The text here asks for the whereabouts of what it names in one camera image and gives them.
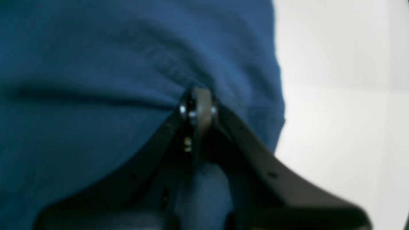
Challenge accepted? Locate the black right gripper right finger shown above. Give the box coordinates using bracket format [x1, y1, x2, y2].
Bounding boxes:
[193, 87, 372, 230]

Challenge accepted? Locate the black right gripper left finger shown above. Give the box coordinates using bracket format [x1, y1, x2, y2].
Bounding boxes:
[35, 88, 200, 230]

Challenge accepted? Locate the dark blue t-shirt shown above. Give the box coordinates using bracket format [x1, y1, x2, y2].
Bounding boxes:
[0, 0, 285, 230]

